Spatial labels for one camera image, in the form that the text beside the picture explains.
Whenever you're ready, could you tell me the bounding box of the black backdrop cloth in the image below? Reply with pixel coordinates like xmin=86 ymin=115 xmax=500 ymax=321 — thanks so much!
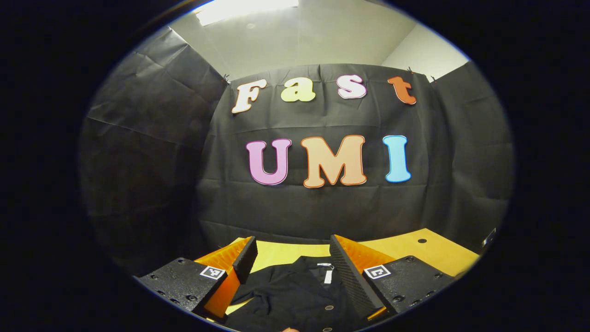
xmin=78 ymin=25 xmax=514 ymax=277

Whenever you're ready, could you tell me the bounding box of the ceiling light panel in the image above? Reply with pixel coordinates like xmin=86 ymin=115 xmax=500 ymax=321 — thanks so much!
xmin=196 ymin=0 xmax=300 ymax=26

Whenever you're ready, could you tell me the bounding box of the black button shirt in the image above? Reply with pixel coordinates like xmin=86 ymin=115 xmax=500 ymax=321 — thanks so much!
xmin=224 ymin=255 xmax=369 ymax=332

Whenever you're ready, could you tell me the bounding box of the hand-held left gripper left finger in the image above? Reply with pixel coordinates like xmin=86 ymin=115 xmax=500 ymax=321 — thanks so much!
xmin=134 ymin=236 xmax=259 ymax=323

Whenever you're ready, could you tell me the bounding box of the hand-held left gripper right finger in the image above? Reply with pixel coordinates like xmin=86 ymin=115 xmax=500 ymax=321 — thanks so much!
xmin=329 ymin=234 xmax=458 ymax=322

